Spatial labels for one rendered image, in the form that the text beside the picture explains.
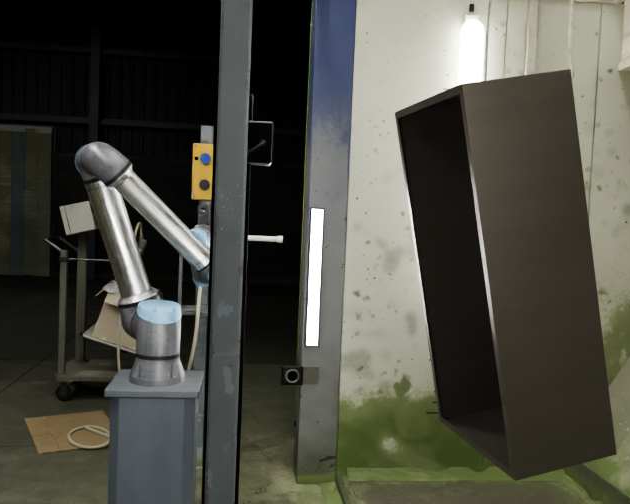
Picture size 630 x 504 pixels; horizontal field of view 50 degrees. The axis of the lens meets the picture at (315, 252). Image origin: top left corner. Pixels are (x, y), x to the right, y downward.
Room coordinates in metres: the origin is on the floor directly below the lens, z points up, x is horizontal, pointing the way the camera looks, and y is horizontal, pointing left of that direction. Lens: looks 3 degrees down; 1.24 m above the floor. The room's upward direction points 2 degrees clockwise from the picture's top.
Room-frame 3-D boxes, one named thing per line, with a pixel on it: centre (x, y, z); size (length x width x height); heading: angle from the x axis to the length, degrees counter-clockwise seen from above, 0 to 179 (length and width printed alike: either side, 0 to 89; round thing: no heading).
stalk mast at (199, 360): (3.23, 0.53, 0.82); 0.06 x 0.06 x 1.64; 6
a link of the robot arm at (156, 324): (2.35, 0.54, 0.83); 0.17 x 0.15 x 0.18; 29
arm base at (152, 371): (2.34, 0.53, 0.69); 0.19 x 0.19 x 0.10
